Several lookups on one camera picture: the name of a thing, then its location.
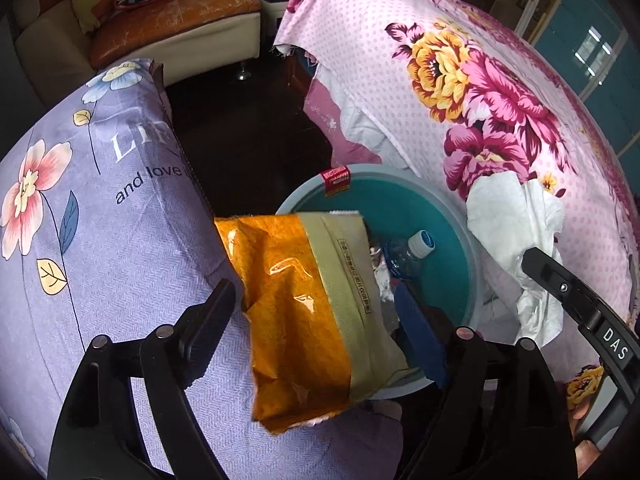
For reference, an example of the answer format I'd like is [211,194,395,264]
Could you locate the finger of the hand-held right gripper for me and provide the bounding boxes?
[521,246,601,331]

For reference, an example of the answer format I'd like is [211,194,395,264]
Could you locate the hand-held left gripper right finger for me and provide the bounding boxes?
[392,284,581,480]

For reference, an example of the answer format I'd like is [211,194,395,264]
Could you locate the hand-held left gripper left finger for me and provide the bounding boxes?
[47,278,237,480]

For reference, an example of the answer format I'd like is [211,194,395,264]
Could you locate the white tissue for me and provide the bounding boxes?
[466,171,566,348]

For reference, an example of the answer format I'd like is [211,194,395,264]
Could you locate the teal plastic bin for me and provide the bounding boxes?
[275,164,483,401]

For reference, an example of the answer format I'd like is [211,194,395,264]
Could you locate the orange and cream snack bag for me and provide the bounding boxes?
[214,210,416,433]

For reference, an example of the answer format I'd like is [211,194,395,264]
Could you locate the blue label water bottle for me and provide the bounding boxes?
[382,230,437,281]

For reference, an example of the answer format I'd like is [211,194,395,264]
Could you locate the orange leather seat cushion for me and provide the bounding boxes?
[90,0,263,71]

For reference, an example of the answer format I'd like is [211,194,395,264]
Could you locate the pink floral blanket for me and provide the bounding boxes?
[272,0,640,401]

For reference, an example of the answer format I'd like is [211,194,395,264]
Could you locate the low white black table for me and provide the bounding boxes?
[260,0,296,36]

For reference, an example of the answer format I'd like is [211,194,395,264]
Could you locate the beige sofa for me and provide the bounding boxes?
[12,0,263,86]

